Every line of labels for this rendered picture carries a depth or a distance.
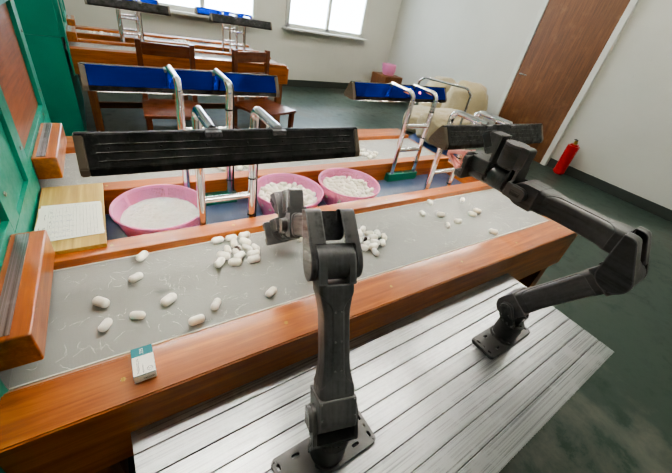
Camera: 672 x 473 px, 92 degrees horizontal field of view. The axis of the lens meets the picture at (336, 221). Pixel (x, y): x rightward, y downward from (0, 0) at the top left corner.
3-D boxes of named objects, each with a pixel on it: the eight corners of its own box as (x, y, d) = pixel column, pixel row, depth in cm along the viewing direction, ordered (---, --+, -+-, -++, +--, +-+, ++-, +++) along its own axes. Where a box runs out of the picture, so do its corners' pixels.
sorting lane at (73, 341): (547, 223, 150) (549, 219, 148) (12, 396, 57) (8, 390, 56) (493, 191, 170) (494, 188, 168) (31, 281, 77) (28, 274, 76)
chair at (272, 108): (259, 164, 313) (264, 60, 263) (230, 148, 332) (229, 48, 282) (291, 154, 345) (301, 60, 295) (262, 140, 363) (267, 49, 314)
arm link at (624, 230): (513, 178, 79) (663, 253, 59) (531, 174, 84) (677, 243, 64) (491, 220, 86) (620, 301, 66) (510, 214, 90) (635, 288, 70)
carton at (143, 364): (157, 376, 60) (155, 369, 59) (135, 384, 58) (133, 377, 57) (152, 349, 64) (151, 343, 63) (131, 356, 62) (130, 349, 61)
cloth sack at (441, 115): (476, 149, 401) (490, 117, 379) (437, 154, 361) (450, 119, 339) (442, 133, 437) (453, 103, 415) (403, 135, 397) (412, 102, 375)
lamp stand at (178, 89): (237, 201, 128) (238, 82, 104) (182, 209, 118) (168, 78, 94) (223, 179, 141) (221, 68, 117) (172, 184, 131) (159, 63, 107)
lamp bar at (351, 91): (446, 103, 178) (451, 89, 174) (352, 100, 146) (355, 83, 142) (435, 99, 183) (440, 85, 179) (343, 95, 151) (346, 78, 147)
